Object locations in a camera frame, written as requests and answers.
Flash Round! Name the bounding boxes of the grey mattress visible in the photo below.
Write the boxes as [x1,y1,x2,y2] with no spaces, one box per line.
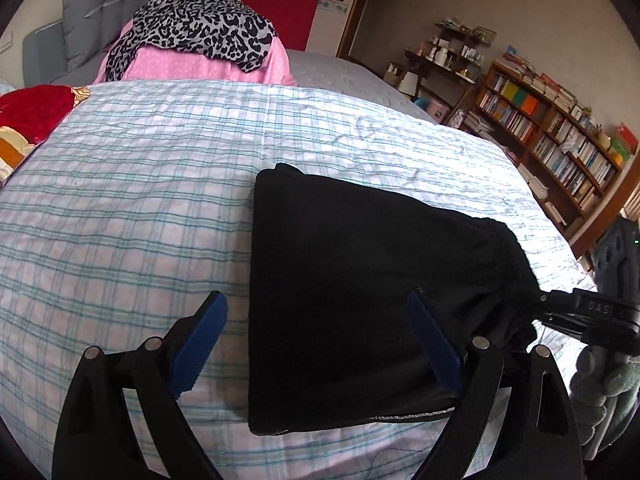
[285,49,441,123]

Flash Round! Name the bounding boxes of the dark wooden desk shelf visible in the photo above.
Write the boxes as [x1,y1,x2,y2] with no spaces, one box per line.
[384,20,496,126]

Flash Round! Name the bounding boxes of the grey padded headboard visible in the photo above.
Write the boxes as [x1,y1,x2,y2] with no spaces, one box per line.
[22,0,181,88]

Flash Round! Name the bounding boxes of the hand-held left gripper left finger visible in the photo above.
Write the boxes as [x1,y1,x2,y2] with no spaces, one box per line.
[51,290,229,480]

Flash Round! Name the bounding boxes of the red box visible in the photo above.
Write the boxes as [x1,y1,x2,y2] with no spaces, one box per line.
[617,122,640,153]

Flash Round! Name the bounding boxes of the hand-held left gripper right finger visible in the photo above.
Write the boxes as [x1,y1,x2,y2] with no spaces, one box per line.
[406,290,583,480]

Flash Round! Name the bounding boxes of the red upright panel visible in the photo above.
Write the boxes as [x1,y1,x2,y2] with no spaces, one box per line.
[180,0,328,53]

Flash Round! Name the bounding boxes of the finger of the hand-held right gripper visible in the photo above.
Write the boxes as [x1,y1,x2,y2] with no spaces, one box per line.
[542,310,588,342]
[539,289,578,311]

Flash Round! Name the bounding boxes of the wooden door frame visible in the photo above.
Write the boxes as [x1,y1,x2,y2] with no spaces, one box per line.
[337,0,386,58]

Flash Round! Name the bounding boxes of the green box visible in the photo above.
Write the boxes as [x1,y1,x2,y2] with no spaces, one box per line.
[607,140,632,166]

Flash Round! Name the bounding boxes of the person's right hand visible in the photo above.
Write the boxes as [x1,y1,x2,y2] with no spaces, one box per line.
[569,345,640,461]

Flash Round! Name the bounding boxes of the black pants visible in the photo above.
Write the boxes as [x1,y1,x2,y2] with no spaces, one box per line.
[247,162,543,436]

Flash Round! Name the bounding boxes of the pile of books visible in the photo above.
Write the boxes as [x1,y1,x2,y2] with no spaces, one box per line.
[492,45,576,111]

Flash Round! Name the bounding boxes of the pink dotted blanket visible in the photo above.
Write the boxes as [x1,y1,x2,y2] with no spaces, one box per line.
[92,17,297,87]

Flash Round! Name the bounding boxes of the wooden bookshelf with books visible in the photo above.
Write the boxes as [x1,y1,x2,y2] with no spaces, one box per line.
[462,60,633,258]

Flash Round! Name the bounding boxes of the colourful patterned quilt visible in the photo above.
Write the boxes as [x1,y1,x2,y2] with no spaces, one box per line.
[0,85,91,186]

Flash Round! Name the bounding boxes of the plaid bedsheet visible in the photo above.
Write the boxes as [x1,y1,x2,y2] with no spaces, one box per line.
[0,80,598,480]

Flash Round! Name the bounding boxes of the leopard print cloth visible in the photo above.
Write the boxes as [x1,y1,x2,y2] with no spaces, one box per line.
[104,0,278,82]

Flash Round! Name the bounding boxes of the pink bin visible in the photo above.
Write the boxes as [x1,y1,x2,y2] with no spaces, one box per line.
[425,99,451,123]

